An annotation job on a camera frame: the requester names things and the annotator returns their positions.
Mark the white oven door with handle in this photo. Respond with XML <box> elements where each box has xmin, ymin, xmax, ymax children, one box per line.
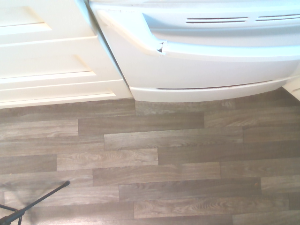
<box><xmin>89</xmin><ymin>0</ymin><xmax>300</xmax><ymax>90</ymax></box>

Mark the white oven bottom drawer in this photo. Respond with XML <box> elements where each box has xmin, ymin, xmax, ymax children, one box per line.
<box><xmin>129</xmin><ymin>78</ymin><xmax>293</xmax><ymax>103</ymax></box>

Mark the white oven range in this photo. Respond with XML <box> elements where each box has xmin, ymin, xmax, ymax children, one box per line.
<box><xmin>74</xmin><ymin>0</ymin><xmax>300</xmax><ymax>99</ymax></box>

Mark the cream cabinet with wood counter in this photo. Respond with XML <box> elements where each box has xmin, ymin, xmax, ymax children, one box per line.
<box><xmin>0</xmin><ymin>0</ymin><xmax>132</xmax><ymax>109</ymax></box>

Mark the black tripod stand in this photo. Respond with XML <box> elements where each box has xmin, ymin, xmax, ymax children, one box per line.
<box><xmin>0</xmin><ymin>180</ymin><xmax>71</xmax><ymax>225</ymax></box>

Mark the cream corner cabinet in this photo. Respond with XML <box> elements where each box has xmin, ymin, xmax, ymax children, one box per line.
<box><xmin>281</xmin><ymin>71</ymin><xmax>300</xmax><ymax>102</ymax></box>

